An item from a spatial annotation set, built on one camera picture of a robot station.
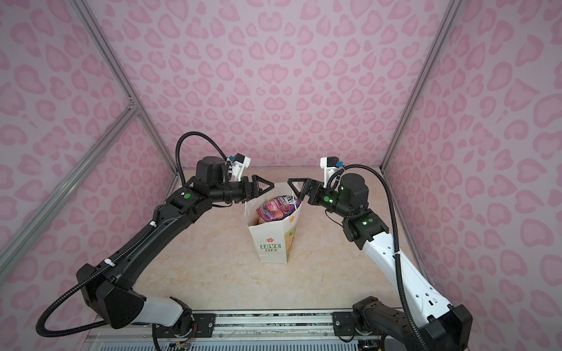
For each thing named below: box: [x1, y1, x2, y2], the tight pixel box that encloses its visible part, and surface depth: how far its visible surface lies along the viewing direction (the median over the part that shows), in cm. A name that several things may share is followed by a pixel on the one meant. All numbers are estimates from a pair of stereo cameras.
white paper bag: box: [244, 182, 303, 264], surface depth 77 cm
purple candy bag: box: [256, 195, 302, 225], surface depth 80 cm
